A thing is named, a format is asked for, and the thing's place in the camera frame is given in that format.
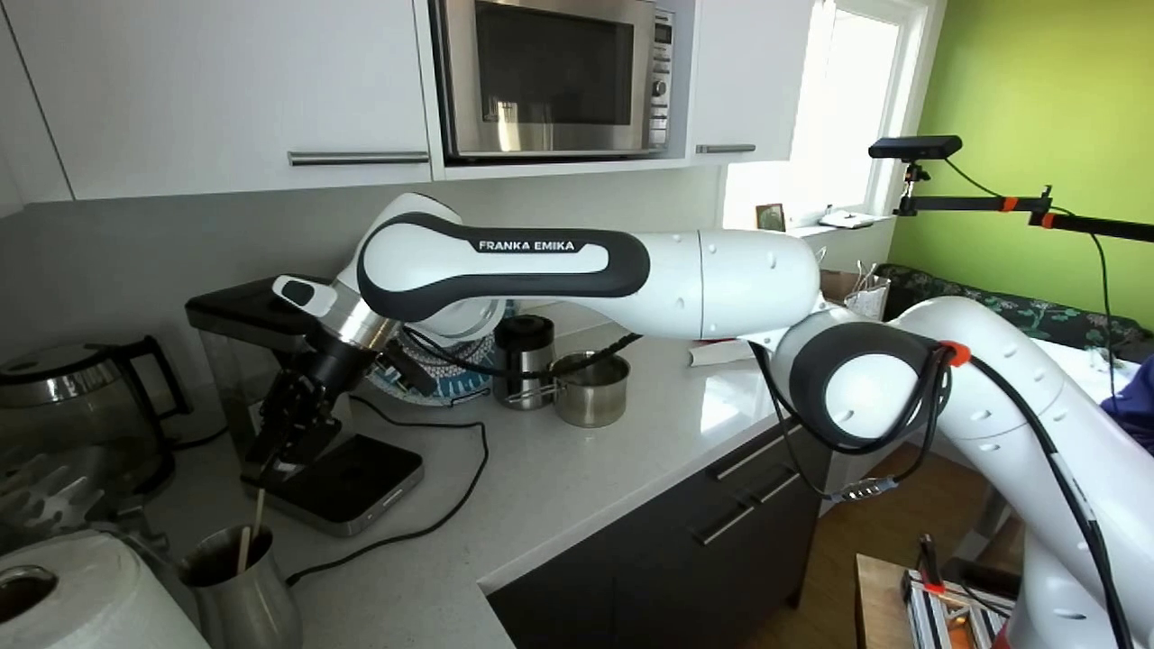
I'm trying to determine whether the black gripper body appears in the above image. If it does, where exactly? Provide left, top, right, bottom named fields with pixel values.
left=253, top=339, right=388, bottom=467

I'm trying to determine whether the black silver coffee maker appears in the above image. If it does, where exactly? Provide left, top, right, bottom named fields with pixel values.
left=182, top=276, right=424, bottom=537

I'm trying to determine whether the metal cup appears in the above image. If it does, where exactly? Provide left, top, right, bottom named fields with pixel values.
left=177, top=520, right=301, bottom=649

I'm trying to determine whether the white cup with utensils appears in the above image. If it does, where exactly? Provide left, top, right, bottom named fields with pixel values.
left=839, top=262, right=895, bottom=326

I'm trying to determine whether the blue patterned plate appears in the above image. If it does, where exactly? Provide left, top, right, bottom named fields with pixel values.
left=364, top=354, right=496, bottom=416

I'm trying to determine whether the white paper towel roll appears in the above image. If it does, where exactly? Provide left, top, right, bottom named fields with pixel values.
left=0, top=529, right=210, bottom=649

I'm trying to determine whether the black steel thermos mug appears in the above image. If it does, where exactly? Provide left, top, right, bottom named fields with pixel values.
left=491, top=314, right=557, bottom=416

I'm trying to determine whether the small steel saucepan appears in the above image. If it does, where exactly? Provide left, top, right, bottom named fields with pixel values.
left=549, top=350, right=634, bottom=433

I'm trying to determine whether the large white upper cabinet door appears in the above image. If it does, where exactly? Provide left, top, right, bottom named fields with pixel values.
left=0, top=0, right=436, bottom=207

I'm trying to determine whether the narrow white upper cabinet door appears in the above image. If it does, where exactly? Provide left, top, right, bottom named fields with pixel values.
left=0, top=10, right=76, bottom=222

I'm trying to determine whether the stainless steel microwave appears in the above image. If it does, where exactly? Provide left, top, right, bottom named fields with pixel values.
left=430, top=0, right=684, bottom=171

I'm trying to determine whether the dark cabinet drawer front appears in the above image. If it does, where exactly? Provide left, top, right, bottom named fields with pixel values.
left=484, top=417, right=839, bottom=649

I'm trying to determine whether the white upper cabinet beside microwave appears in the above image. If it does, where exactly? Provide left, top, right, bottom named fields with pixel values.
left=688, top=0, right=822, bottom=167

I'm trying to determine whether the white dish on sill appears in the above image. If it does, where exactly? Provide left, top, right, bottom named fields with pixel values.
left=815, top=207, right=895, bottom=233

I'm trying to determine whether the wooden crate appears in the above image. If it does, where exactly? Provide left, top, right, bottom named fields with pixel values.
left=851, top=552, right=1024, bottom=649

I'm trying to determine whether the bright window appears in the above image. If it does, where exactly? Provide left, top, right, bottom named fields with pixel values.
left=716, top=0, right=948, bottom=232

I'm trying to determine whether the green patterned sofa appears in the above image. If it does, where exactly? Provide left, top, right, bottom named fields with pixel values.
left=878, top=258, right=1154, bottom=363

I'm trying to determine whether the blue fabric garment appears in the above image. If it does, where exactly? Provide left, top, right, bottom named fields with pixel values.
left=1095, top=357, right=1154, bottom=458

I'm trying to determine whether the black coffee maker cable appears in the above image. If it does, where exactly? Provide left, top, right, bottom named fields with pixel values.
left=286, top=393, right=495, bottom=588

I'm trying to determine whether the glass carafe with black handle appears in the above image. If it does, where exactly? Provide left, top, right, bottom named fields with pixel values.
left=0, top=335, right=195, bottom=508

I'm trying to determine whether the silver upper cabinet handle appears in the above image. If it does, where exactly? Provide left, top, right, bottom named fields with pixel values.
left=286, top=148, right=432, bottom=171

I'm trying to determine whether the silver drawer handle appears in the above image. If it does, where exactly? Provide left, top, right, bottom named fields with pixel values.
left=715, top=429, right=791, bottom=484
left=700, top=467, right=804, bottom=552

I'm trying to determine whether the black stereo camera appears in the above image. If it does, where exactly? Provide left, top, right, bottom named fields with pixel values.
left=864, top=132, right=967, bottom=162

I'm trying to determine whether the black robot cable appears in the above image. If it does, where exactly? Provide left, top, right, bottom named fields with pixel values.
left=400, top=321, right=1139, bottom=649

